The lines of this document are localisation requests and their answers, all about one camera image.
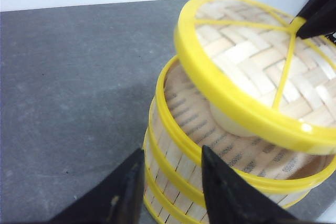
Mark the yellow rimmed bamboo steamer lid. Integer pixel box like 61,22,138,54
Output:
174,0,335,155

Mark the bamboo steamer basket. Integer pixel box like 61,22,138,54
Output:
146,57,335,214
142,126,211,217
144,187,209,223

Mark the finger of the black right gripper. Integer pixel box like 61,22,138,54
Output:
296,0,335,39

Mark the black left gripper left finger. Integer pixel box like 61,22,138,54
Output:
48,148,144,223

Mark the white bun in right basket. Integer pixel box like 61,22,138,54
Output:
209,103,256,137

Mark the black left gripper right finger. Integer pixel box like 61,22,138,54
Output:
202,145,299,223

